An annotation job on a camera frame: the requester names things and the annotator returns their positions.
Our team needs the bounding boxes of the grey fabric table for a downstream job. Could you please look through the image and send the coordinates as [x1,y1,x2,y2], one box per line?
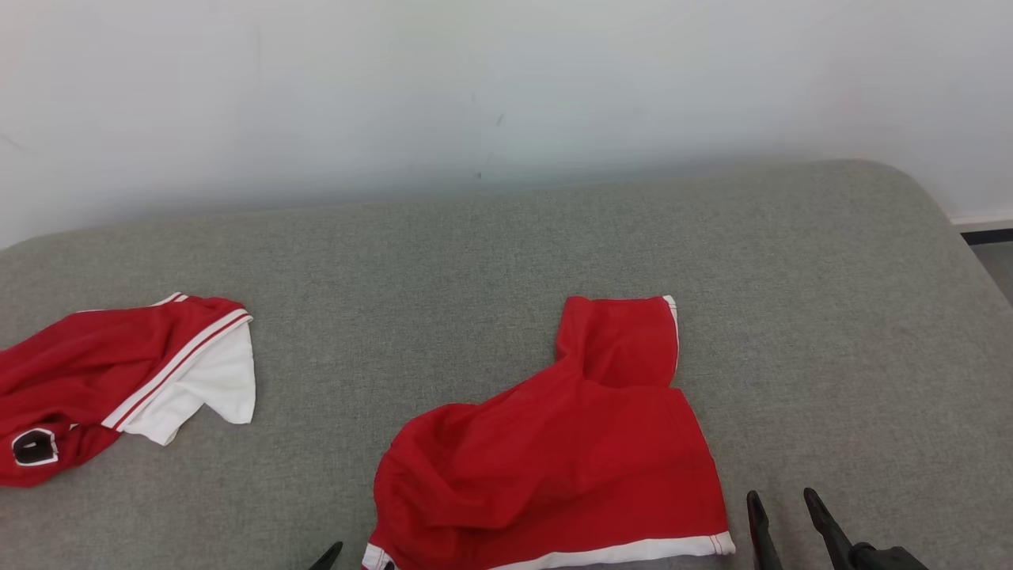
[0,160,1013,570]

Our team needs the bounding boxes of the red basketball jersey with lettering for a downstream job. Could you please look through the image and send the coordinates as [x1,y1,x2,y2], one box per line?
[0,292,257,488]

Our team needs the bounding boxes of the wall baseboard strip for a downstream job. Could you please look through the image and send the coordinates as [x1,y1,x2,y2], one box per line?
[948,210,1013,245]

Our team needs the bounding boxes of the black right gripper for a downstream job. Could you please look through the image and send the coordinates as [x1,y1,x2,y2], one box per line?
[746,488,931,570]

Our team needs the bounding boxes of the red shorts with white hem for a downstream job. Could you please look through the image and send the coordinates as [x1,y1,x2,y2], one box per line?
[362,294,737,570]

